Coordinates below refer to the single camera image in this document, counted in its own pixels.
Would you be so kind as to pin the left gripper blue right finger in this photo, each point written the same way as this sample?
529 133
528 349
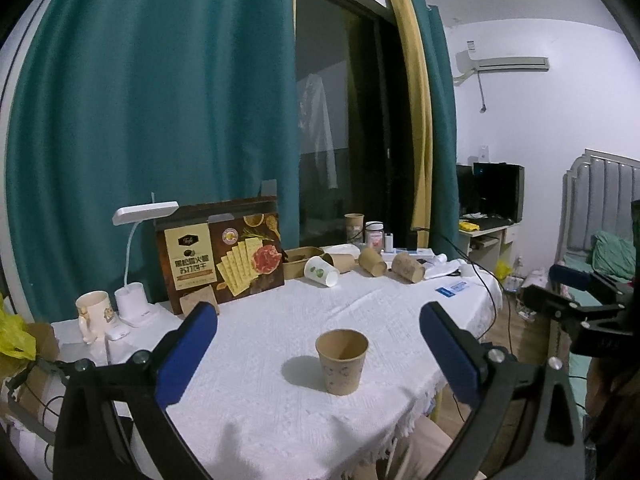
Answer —
458 354

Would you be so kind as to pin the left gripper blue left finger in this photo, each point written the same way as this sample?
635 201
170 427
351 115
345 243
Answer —
178 355

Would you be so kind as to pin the brown paper cup with print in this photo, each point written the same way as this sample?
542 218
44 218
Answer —
342 354

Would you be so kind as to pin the brown paper cup by box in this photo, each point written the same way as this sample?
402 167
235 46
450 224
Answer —
205 294

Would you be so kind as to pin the printed brown cup far right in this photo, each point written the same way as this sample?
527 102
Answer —
408 268

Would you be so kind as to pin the brown paper cup lying right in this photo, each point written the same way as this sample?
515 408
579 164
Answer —
372 262

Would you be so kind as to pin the brown paper cup lying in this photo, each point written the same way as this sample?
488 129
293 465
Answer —
343 263
372 262

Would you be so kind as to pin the white paper cup green print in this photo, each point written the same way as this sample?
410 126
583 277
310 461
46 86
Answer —
321 272

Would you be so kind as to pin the brown paper cup lying middle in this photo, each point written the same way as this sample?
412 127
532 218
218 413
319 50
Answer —
343 263

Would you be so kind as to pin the upright brown cup at back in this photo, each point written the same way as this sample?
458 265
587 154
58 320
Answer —
354 225

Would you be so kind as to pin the blue and white card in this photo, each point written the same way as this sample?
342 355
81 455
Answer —
453 289

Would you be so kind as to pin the white earbuds case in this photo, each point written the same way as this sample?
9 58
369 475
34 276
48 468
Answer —
117 331

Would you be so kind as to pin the black pen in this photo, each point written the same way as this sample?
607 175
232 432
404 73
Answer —
107 351

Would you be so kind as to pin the cream ceramic mug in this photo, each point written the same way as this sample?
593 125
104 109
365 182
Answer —
95 315

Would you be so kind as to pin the brown cracker box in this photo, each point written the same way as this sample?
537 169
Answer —
233 246

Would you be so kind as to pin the white small desk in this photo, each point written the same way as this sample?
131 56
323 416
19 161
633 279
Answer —
488 242

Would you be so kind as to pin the teal curtain right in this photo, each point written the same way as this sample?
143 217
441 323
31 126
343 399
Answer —
444 227

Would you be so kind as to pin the teal curtain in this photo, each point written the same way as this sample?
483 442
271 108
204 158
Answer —
444 227
123 101

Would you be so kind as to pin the white textured tablecloth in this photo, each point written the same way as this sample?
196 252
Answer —
257 407

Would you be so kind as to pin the kraft paper bowl container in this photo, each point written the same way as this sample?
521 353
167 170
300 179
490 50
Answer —
294 261

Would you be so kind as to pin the grey padded headboard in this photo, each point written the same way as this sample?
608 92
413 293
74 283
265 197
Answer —
598 190

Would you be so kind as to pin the glass jar with white lid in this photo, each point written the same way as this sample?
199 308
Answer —
374 235

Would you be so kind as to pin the black monitor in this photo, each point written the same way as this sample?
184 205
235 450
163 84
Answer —
491 193

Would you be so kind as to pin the yellow plastic bag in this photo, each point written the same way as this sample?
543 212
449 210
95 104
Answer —
17 346

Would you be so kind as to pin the teal curtain left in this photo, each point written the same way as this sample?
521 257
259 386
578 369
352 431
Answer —
123 101

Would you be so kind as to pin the white air conditioner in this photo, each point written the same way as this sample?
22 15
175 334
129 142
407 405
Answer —
470 66

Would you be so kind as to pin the yellow curtain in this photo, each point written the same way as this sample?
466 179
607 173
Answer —
419 93

